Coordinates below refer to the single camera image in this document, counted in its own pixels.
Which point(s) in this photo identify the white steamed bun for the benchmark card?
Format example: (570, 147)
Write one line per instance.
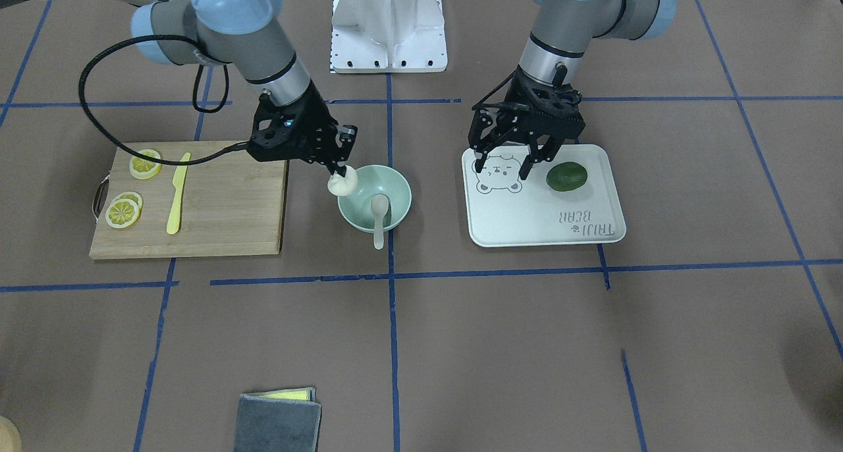
(343, 185)

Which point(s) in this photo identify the white ceramic spoon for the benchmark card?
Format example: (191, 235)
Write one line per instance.
(379, 206)

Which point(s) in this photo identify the light green bowl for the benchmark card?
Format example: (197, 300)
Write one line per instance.
(374, 180)

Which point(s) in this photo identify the green avocado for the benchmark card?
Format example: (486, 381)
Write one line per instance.
(566, 177)

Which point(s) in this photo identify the white bear serving tray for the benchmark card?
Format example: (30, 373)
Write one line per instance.
(504, 211)

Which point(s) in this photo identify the bamboo cutting board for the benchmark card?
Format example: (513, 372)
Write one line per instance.
(232, 205)

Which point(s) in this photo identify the yellow plastic knife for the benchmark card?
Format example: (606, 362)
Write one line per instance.
(175, 214)

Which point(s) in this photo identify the lemon slice top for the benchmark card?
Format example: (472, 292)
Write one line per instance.
(144, 169)

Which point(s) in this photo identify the lemon slice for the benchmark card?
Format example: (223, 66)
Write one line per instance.
(122, 213)
(129, 195)
(144, 169)

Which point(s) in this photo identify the lemon slice lower back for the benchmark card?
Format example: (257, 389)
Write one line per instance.
(129, 195)

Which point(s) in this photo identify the lemon slice lower front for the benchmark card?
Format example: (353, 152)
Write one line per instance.
(122, 213)

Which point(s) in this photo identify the grey yellow folded cloth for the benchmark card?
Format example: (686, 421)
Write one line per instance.
(278, 420)

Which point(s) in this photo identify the wooden mug tree stand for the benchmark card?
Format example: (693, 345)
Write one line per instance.
(10, 437)

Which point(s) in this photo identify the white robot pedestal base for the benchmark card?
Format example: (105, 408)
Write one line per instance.
(388, 36)

